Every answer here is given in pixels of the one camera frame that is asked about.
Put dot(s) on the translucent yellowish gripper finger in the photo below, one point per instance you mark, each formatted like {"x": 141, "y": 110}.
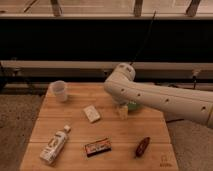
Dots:
{"x": 122, "y": 111}

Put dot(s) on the white sponge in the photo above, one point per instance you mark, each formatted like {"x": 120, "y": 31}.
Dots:
{"x": 91, "y": 113}

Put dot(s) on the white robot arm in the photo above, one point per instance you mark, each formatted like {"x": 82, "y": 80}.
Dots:
{"x": 193, "y": 105}

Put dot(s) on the green ceramic bowl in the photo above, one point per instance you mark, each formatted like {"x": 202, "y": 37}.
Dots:
{"x": 132, "y": 106}

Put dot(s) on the dark snack bar packet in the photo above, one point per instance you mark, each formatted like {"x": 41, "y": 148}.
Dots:
{"x": 97, "y": 147}

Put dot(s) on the brown red sausage toy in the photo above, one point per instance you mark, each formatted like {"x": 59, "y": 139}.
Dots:
{"x": 142, "y": 147}

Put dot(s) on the translucent plastic cup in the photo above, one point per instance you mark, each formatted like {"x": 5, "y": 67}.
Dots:
{"x": 59, "y": 90}

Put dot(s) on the white drink bottle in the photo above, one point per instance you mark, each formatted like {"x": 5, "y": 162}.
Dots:
{"x": 55, "y": 145}

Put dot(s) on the wall power outlet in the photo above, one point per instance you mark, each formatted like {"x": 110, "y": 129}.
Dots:
{"x": 106, "y": 73}

